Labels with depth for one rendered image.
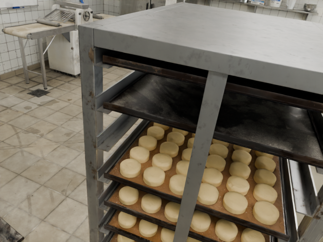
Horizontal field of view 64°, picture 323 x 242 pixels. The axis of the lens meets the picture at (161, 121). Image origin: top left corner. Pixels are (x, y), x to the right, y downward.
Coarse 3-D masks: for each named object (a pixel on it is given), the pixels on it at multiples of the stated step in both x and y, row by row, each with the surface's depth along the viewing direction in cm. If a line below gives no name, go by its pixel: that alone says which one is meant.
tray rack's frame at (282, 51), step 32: (96, 32) 42; (128, 32) 41; (160, 32) 44; (192, 32) 47; (224, 32) 51; (256, 32) 55; (288, 32) 60; (320, 32) 66; (192, 64) 39; (224, 64) 37; (256, 64) 36; (288, 64) 35; (320, 64) 37; (96, 128) 51; (96, 160) 55; (192, 160) 48; (96, 192) 60; (192, 192) 51; (320, 192) 43; (96, 224) 66; (320, 224) 44
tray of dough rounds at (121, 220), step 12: (120, 216) 69; (132, 216) 69; (108, 228) 67; (120, 228) 68; (132, 228) 68; (144, 228) 67; (156, 228) 67; (144, 240) 64; (156, 240) 66; (168, 240) 64; (192, 240) 65
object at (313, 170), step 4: (312, 168) 188; (312, 172) 190; (316, 172) 188; (316, 176) 189; (320, 176) 188; (316, 180) 191; (320, 180) 189; (316, 184) 192; (320, 184) 191; (316, 188) 193; (296, 212) 209; (296, 216) 211; (300, 216) 209; (300, 220) 211; (320, 240) 211
